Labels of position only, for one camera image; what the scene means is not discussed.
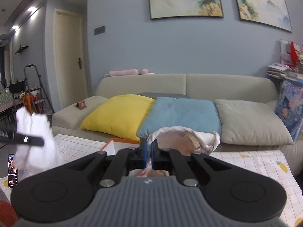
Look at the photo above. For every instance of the striped grey cushion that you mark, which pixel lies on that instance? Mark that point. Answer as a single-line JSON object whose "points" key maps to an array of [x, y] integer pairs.
{"points": [[158, 95]]}

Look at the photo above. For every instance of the yellow cushion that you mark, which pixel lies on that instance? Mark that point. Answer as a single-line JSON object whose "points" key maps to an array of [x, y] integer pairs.
{"points": [[120, 116]]}

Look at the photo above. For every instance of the orange cardboard box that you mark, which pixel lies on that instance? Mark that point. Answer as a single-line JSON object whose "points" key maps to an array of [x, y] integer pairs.
{"points": [[116, 144]]}

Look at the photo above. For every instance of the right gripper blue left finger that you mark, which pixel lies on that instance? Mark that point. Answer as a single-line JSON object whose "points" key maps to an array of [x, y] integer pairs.
{"points": [[138, 157]]}

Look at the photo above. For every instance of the landscape painting right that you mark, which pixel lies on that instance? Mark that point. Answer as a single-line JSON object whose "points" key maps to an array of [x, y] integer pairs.
{"points": [[269, 12]]}

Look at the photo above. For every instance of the stack of books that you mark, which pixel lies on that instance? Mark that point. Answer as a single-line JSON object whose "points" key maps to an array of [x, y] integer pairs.
{"points": [[281, 71]]}

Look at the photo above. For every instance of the blue printed bag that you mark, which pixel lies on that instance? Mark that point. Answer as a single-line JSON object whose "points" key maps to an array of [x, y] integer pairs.
{"points": [[289, 107]]}

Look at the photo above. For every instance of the lemon checked tablecloth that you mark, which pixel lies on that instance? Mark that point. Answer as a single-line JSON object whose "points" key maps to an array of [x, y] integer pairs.
{"points": [[93, 188]]}

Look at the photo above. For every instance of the small brown card stand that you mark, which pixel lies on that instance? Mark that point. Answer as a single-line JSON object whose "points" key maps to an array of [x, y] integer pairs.
{"points": [[81, 105]]}

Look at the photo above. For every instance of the cream door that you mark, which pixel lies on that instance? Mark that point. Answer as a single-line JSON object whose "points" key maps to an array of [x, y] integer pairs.
{"points": [[69, 57]]}

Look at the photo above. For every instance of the orange sleeve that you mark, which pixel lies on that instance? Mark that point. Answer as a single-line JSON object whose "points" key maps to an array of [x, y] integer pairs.
{"points": [[8, 215]]}

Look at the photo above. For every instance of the smartphone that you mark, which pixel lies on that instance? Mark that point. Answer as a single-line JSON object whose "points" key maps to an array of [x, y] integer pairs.
{"points": [[13, 178]]}

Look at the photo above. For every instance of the blue cushion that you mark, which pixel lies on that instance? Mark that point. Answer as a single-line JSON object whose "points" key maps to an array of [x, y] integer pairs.
{"points": [[198, 115]]}

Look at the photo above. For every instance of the pink plush on sofa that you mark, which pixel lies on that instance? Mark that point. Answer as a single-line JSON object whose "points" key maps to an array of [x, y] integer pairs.
{"points": [[127, 72]]}

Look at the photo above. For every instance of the grey-beige cushion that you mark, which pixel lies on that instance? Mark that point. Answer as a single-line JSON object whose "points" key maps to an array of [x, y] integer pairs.
{"points": [[250, 123]]}

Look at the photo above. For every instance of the black step ladder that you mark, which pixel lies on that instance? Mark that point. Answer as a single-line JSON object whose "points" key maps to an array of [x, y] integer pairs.
{"points": [[39, 101]]}

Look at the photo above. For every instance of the beige sofa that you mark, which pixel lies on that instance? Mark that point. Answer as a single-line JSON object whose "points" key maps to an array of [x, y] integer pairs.
{"points": [[196, 86]]}

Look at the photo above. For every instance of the white cloth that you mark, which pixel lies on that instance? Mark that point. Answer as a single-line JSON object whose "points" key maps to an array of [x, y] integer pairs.
{"points": [[36, 150]]}

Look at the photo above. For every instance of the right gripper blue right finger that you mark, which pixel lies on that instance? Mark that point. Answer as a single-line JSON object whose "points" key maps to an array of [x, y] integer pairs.
{"points": [[160, 157]]}

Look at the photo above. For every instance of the cream fleece cloth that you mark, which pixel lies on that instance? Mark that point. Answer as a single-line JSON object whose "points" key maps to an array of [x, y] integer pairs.
{"points": [[185, 140]]}

